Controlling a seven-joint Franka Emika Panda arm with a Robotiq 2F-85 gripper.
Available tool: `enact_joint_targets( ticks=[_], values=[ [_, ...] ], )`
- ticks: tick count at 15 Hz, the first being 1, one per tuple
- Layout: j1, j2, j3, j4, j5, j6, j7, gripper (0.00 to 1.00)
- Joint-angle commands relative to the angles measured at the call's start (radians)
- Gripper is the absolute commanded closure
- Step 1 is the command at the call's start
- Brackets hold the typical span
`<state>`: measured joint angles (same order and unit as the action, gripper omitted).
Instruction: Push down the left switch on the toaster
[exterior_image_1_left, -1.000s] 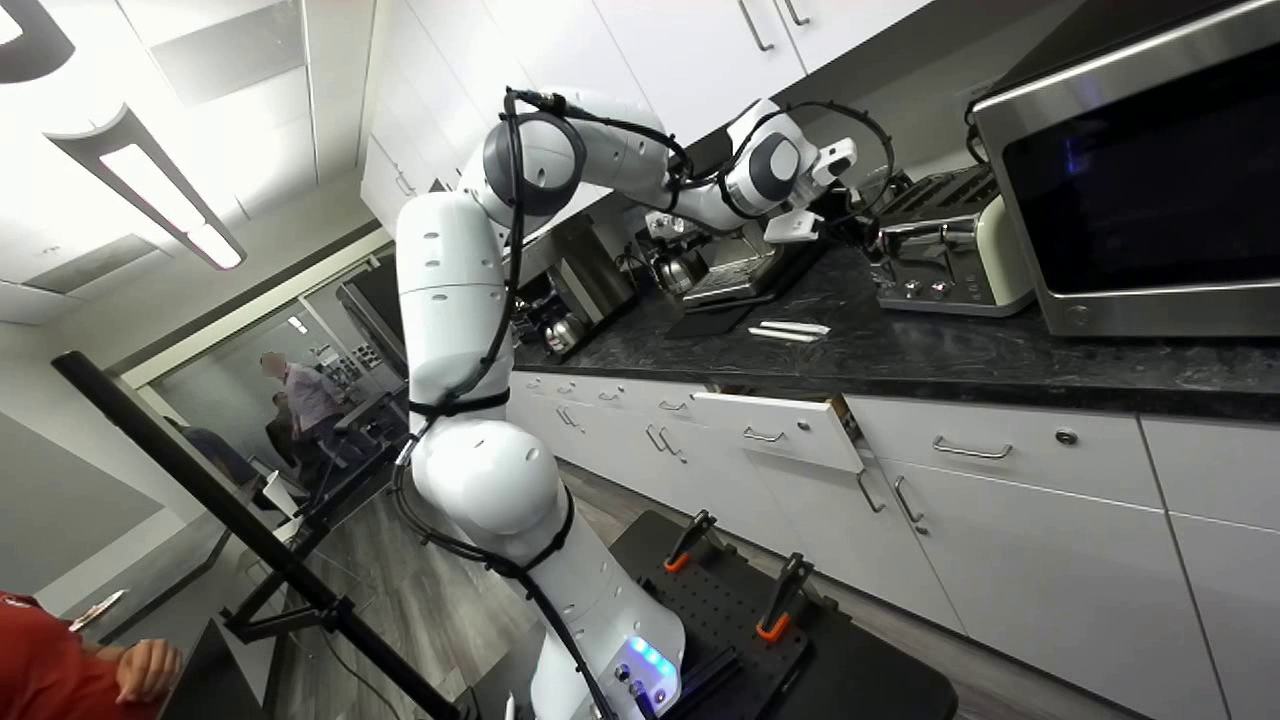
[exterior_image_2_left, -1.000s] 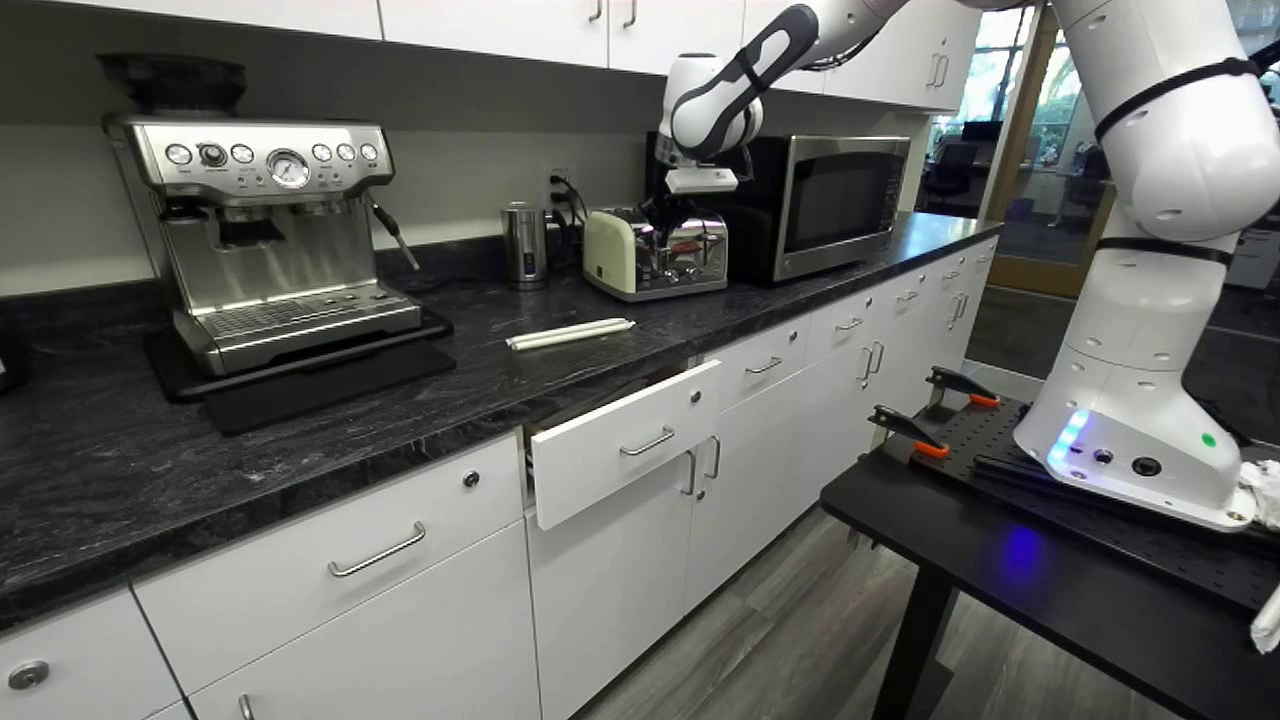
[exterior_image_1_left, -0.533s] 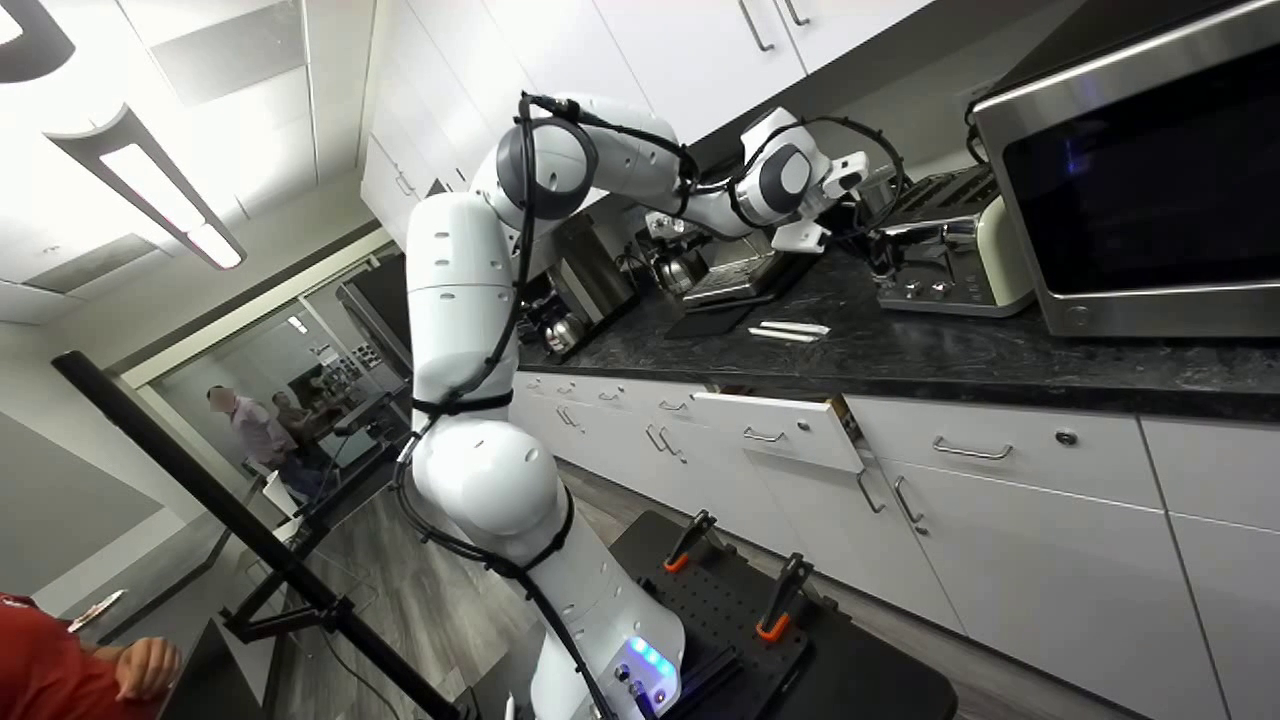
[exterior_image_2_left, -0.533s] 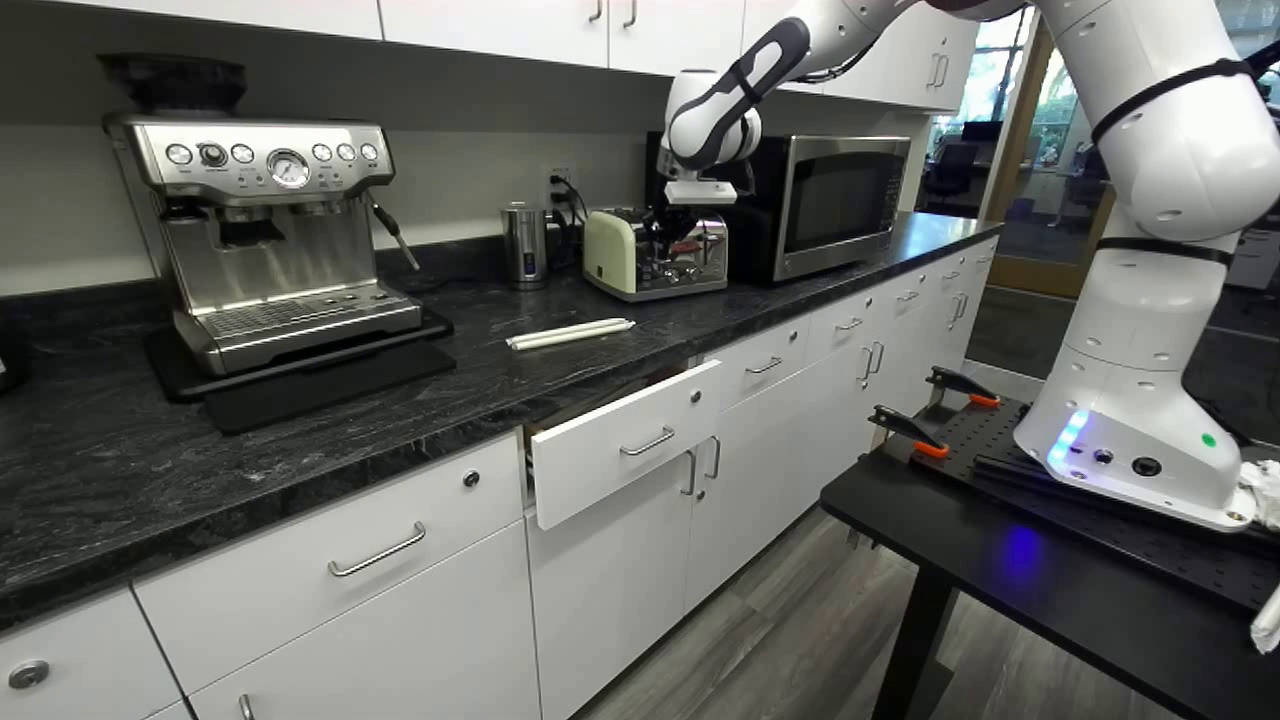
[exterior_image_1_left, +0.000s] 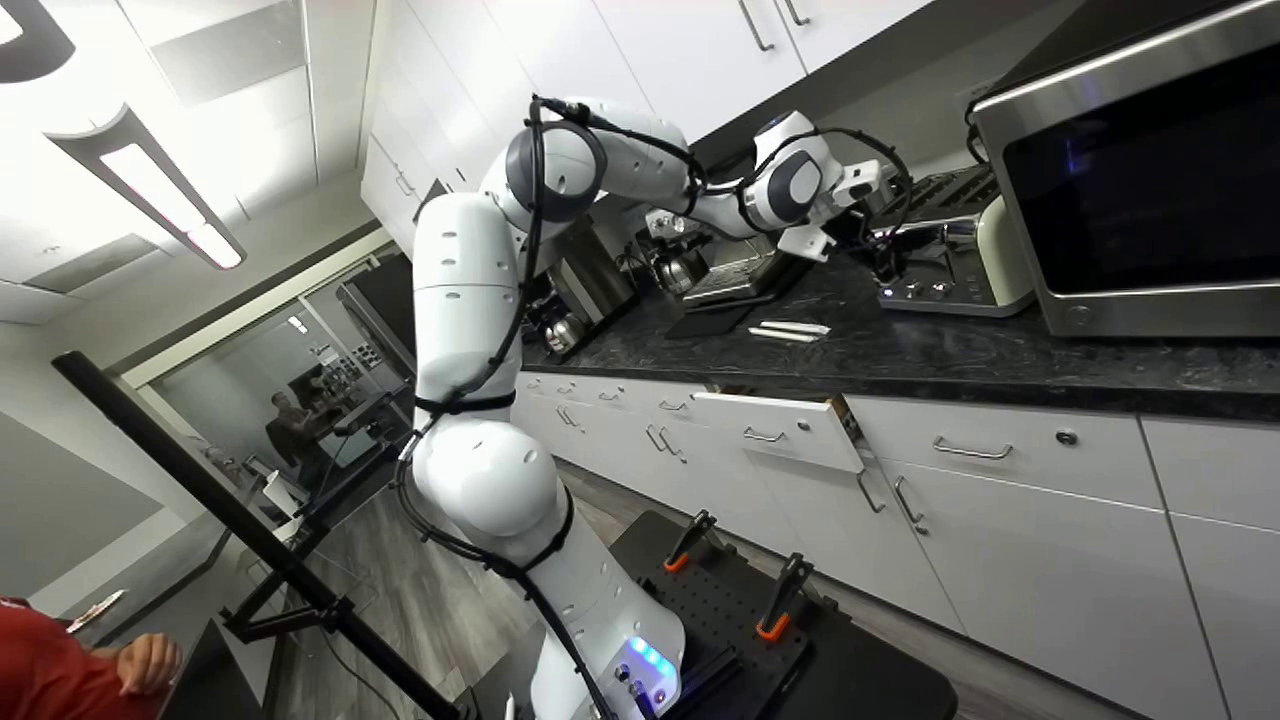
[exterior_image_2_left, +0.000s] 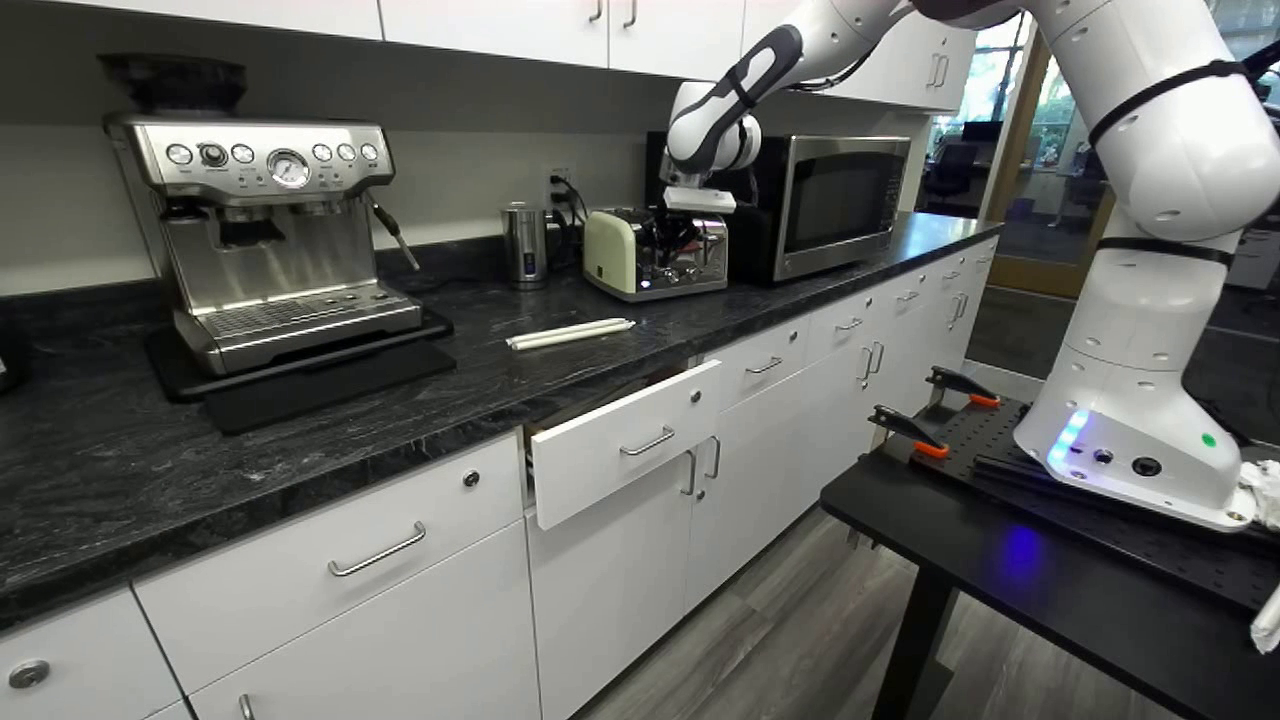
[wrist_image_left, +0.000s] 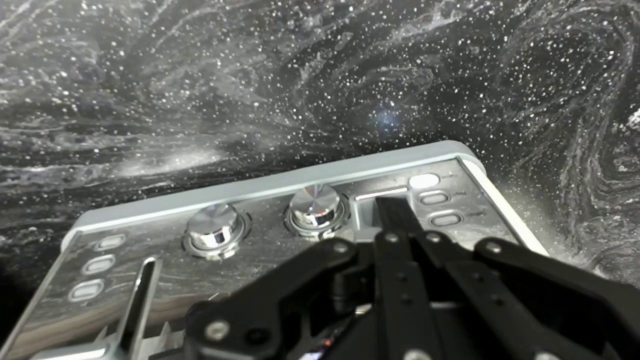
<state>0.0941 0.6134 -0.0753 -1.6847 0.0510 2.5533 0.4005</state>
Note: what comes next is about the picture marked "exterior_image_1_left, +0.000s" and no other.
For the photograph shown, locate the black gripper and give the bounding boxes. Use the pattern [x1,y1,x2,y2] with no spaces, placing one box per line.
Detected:
[830,161,911,253]

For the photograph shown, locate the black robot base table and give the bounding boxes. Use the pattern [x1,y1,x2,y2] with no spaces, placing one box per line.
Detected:
[613,511,961,720]

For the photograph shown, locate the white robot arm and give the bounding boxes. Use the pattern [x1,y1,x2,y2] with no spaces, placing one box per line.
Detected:
[409,98,911,720]

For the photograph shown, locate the red sleeved forearm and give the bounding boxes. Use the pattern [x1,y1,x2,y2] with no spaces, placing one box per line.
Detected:
[0,603,136,720]

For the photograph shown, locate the cream and silver toaster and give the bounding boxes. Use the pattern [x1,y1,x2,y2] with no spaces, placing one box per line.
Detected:
[873,166,1036,319]

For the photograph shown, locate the person's hand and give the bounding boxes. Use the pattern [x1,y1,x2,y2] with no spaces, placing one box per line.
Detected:
[117,634,181,695]

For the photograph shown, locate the open white drawer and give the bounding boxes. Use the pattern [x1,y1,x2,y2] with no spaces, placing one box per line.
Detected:
[693,391,864,476]

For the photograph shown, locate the stainless steel microwave oven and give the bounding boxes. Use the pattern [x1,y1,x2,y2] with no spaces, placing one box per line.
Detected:
[972,0,1280,341]

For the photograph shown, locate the white cabinet door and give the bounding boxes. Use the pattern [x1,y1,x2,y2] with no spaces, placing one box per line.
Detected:
[852,398,1228,720]

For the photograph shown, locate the orange black clamp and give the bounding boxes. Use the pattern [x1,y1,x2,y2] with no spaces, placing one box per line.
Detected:
[661,511,715,575]
[756,554,814,643]

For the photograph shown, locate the white upper cabinets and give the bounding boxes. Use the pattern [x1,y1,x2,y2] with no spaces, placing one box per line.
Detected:
[359,0,931,249]

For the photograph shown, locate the black tripod stand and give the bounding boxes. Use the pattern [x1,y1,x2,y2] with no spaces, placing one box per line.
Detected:
[54,354,460,720]

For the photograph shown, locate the ceiling light fixture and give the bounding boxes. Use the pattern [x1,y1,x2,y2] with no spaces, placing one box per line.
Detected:
[56,109,245,271]

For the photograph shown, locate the white drawer with handle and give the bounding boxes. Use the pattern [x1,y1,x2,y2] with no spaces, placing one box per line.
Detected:
[513,373,693,480]

